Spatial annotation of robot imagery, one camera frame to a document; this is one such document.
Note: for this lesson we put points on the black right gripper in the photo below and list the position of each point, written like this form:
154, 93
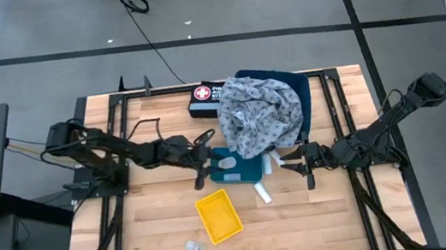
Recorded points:
322, 155

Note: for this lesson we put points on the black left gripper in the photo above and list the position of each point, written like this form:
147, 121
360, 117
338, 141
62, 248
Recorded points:
183, 149

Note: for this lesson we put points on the clear plastic pill vial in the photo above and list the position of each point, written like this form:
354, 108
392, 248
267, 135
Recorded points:
228, 162
232, 177

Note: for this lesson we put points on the white gauze roll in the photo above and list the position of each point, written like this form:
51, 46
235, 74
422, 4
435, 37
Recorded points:
267, 164
277, 157

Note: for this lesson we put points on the white tube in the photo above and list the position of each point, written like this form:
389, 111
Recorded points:
263, 193

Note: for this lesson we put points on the grey patterned hospital gown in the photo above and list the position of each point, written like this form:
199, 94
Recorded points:
260, 111

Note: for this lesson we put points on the small clear packet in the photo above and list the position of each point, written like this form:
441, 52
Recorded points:
195, 247

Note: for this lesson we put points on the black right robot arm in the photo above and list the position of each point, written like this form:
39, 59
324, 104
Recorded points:
387, 125

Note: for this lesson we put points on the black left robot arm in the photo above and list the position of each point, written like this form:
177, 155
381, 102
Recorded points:
100, 145

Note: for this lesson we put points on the small teal plastic bin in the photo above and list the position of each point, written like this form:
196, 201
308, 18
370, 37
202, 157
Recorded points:
250, 171

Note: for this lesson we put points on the yellow slotted plastic basket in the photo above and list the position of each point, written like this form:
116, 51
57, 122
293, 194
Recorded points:
219, 216

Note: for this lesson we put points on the large dark blue bin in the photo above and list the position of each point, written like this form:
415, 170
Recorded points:
303, 97

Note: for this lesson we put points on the black first aid kit pouch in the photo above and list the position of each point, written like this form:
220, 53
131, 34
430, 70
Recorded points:
202, 101

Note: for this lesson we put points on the black aluminium rig frame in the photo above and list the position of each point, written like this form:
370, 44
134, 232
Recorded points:
117, 126

